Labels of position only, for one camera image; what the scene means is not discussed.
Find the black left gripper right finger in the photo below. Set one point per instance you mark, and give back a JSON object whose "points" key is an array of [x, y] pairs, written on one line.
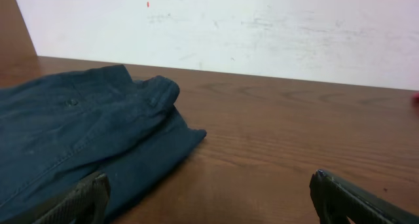
{"points": [[338, 201]]}

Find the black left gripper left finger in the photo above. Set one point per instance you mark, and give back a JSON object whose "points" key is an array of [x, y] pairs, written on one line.
{"points": [[84, 203]]}

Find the folded navy blue pants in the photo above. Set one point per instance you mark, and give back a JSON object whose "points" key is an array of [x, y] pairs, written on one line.
{"points": [[57, 129]]}

